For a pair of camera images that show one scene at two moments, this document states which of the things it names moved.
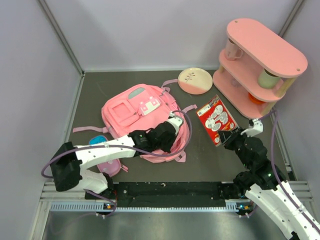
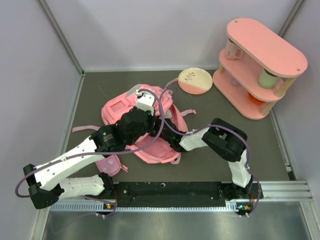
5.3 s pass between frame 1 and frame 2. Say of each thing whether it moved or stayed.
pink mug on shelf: stayed
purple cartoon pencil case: stayed
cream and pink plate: stayed
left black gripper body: moved
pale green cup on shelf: stayed
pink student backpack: moved
